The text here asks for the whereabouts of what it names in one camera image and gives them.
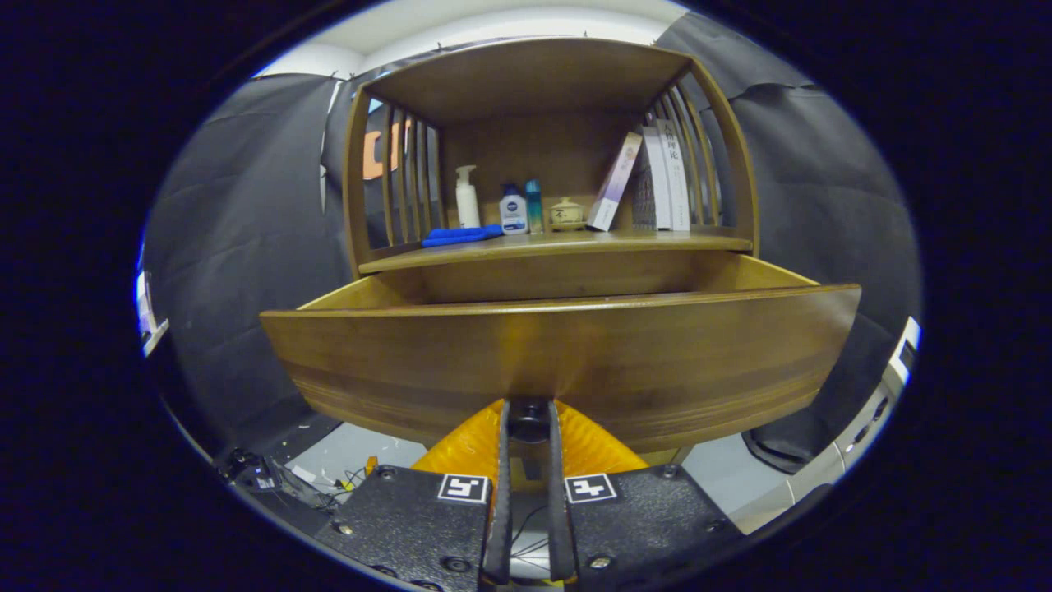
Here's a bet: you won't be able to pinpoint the wooden cabinet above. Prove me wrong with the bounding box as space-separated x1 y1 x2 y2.
344 37 759 280

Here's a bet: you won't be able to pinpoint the wooden drawer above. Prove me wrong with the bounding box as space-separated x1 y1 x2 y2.
260 251 862 455

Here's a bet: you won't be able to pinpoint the lidded ceramic tea cup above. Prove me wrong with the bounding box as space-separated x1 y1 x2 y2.
549 197 587 232

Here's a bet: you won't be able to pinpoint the white book with black print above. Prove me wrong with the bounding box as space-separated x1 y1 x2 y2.
657 119 692 232

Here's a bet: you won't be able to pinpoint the white pump bottle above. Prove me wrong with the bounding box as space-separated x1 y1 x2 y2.
454 165 482 229

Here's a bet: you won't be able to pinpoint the white lotion bottle blue cap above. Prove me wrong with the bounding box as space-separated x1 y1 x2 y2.
500 183 529 236

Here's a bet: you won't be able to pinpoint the patterned cover book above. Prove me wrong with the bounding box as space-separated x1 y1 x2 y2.
631 156 658 229

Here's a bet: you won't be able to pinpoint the purple cover book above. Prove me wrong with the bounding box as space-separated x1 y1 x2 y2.
587 132 644 232

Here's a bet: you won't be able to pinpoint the blue folded cloth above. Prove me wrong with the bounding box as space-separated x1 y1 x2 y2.
422 224 505 248

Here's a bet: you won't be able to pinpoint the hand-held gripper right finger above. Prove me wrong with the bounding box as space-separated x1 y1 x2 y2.
547 400 745 587

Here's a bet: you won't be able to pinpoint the black floor cables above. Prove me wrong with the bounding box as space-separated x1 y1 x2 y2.
218 448 379 512

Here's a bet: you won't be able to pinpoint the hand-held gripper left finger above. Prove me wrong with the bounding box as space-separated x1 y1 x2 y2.
316 399 512 589

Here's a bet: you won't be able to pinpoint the wooden countertop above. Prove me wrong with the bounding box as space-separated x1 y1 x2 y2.
358 229 754 275

